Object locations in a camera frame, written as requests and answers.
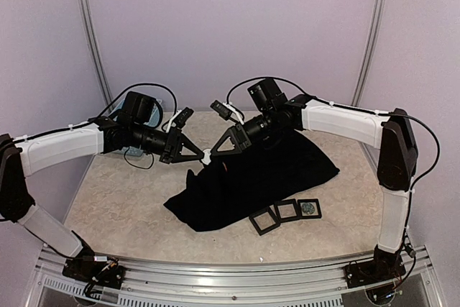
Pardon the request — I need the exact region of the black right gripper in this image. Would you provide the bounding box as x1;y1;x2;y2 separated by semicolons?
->
210;108;278;156

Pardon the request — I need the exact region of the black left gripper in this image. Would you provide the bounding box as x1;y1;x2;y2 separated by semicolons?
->
132;122;205;164

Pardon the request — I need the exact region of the black garment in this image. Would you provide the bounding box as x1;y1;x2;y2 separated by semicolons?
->
164;129;340;232

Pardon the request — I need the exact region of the green round brooch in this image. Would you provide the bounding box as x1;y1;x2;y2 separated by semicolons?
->
301;203;316;215

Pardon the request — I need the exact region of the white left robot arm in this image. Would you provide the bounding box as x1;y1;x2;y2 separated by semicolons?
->
1;116;205;282

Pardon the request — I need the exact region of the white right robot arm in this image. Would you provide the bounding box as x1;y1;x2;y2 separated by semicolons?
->
211;94;418;281

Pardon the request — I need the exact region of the light blue plastic basket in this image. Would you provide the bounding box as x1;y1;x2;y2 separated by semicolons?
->
113;98;164;157

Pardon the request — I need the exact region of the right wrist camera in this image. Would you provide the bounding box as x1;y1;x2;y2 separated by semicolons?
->
210;77;288;124

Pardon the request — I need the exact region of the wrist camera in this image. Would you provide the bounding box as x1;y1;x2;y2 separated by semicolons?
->
210;77;288;124
116;91;194;133

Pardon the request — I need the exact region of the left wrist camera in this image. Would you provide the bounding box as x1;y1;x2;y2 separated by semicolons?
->
116;91;194;133

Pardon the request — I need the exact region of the left black square frame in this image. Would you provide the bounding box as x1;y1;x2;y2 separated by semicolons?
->
249;206;281;236

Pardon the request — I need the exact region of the black square frame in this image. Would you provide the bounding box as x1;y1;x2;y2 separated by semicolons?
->
249;206;281;236
297;198;322;219
274;198;300;223

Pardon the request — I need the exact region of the middle black square frame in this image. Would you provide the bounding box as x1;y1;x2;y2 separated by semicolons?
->
274;198;300;223

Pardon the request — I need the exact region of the right black square frame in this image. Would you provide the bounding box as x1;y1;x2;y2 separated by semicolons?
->
297;198;322;219

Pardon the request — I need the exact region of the front aluminium rail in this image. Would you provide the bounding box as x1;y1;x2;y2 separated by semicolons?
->
34;245;436;307

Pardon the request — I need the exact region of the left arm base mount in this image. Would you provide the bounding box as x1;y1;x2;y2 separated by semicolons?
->
62;240;126;298

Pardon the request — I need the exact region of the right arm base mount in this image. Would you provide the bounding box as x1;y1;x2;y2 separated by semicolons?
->
344;244;416;288

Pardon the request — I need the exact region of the right aluminium corner post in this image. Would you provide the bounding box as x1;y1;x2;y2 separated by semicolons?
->
351;0;385;106

